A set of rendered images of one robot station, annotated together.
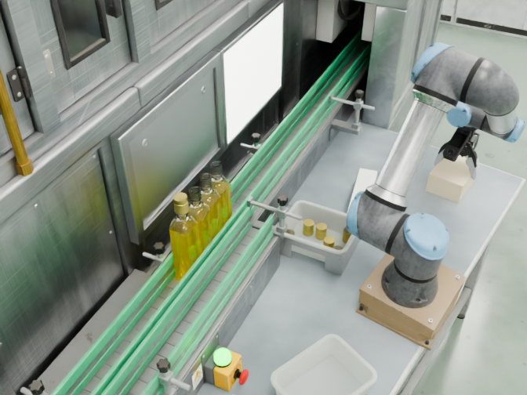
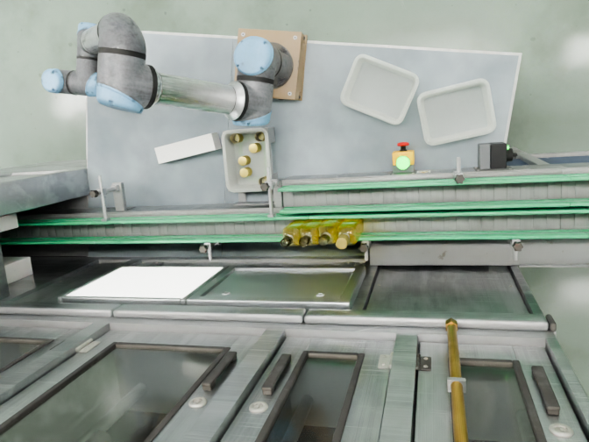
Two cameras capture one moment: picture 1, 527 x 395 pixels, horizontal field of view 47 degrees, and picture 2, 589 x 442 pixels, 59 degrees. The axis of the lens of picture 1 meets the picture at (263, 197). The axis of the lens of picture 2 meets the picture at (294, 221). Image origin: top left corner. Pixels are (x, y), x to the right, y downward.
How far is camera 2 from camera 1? 0.87 m
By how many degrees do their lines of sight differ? 31
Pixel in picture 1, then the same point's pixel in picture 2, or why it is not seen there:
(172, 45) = (235, 324)
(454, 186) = not seen: hidden behind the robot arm
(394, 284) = (285, 72)
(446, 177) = not seen: hidden behind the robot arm
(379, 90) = (62, 187)
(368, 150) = (123, 171)
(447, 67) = (130, 77)
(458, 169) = not seen: hidden behind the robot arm
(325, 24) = (17, 269)
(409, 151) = (202, 89)
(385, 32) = (15, 199)
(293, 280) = (298, 158)
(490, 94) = (137, 32)
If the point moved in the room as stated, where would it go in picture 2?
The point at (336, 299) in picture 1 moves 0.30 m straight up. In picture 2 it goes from (298, 118) to (273, 120)
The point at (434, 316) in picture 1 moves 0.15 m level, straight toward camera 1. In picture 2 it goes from (288, 36) to (332, 29)
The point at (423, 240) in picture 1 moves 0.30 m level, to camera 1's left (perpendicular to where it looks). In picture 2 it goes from (265, 53) to (315, 143)
